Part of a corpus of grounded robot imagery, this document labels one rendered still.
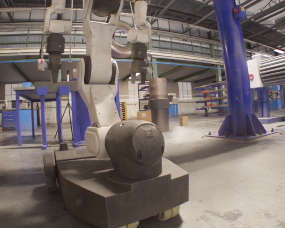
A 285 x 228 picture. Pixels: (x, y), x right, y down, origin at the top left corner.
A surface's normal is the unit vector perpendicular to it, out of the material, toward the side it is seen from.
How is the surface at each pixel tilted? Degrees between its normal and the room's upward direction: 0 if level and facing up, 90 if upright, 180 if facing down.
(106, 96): 60
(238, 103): 90
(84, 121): 90
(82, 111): 90
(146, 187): 90
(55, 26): 101
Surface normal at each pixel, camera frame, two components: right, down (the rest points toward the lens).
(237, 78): -0.55, 0.01
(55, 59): 0.48, 0.14
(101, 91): 0.39, -0.55
